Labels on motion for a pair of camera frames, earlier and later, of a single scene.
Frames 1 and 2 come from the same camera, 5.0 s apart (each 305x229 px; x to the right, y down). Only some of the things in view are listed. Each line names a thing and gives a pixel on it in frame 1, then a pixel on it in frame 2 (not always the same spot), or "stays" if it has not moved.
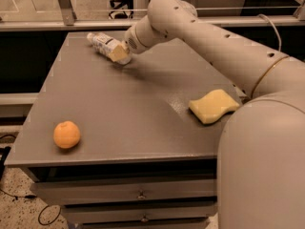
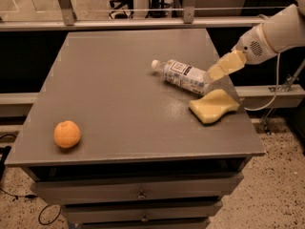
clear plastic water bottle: [103, 44] to [184, 74]
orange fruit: [67, 135] stays
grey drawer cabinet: [143, 160] stays
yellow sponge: [211, 108] stays
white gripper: [131, 41] to [252, 49]
